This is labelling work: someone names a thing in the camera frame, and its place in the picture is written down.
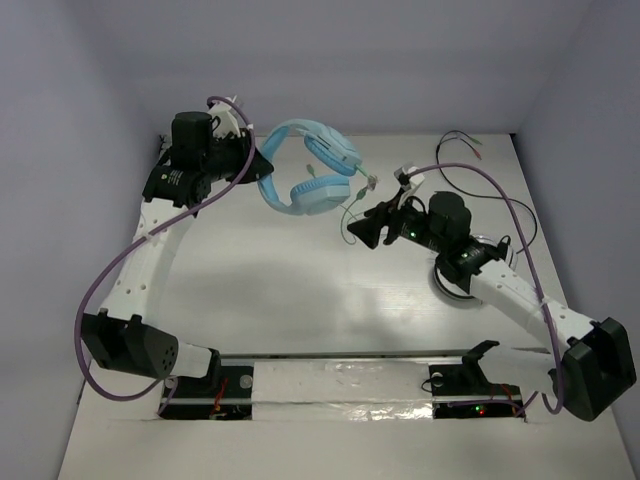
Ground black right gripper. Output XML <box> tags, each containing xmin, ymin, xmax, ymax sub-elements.
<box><xmin>347</xmin><ymin>188</ymin><xmax>447</xmax><ymax>254</ymax></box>

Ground green headphone cable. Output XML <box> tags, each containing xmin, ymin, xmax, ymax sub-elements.
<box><xmin>305</xmin><ymin>164</ymin><xmax>381</xmax><ymax>246</ymax></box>

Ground light blue headphones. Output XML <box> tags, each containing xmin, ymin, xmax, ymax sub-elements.
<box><xmin>258</xmin><ymin>119</ymin><xmax>366</xmax><ymax>216</ymax></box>

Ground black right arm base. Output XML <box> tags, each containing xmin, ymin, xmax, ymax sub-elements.
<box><xmin>420</xmin><ymin>340</ymin><xmax>526</xmax><ymax>420</ymax></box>

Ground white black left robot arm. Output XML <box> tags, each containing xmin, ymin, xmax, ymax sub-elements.
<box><xmin>74</xmin><ymin>105</ymin><xmax>272</xmax><ymax>394</ymax></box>

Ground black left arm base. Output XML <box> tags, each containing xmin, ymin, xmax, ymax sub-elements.
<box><xmin>157</xmin><ymin>375</ymin><xmax>253</xmax><ymax>421</ymax></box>

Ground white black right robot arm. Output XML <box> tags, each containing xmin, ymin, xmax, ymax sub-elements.
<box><xmin>347</xmin><ymin>192</ymin><xmax>637</xmax><ymax>422</ymax></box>

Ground clear tape roll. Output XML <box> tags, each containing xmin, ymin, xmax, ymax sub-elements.
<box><xmin>432</xmin><ymin>234</ymin><xmax>518</xmax><ymax>302</ymax></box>

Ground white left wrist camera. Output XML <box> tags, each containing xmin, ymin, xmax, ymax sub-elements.
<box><xmin>206</xmin><ymin>96</ymin><xmax>241</xmax><ymax>139</ymax></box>

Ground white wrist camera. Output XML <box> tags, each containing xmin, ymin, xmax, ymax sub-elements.
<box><xmin>394</xmin><ymin>163</ymin><xmax>425</xmax><ymax>205</ymax></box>
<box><xmin>206</xmin><ymin>96</ymin><xmax>241</xmax><ymax>139</ymax></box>

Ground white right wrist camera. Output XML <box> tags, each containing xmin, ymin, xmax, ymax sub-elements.
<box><xmin>394</xmin><ymin>163</ymin><xmax>425</xmax><ymax>205</ymax></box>

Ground black audio splitter cable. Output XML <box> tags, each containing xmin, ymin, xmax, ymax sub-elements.
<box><xmin>435</xmin><ymin>130</ymin><xmax>539</xmax><ymax>256</ymax></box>

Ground metal rail strip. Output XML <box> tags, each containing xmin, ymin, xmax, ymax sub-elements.
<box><xmin>220</xmin><ymin>349</ymin><xmax>468</xmax><ymax>361</ymax></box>

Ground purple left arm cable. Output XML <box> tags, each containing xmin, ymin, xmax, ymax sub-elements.
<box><xmin>73</xmin><ymin>94</ymin><xmax>257</xmax><ymax>416</ymax></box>

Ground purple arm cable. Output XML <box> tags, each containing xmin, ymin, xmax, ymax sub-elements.
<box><xmin>414</xmin><ymin>163</ymin><xmax>569</xmax><ymax>416</ymax></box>
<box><xmin>73</xmin><ymin>94</ymin><xmax>257</xmax><ymax>416</ymax></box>

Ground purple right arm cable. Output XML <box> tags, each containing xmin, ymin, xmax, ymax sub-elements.
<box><xmin>414</xmin><ymin>163</ymin><xmax>569</xmax><ymax>416</ymax></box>

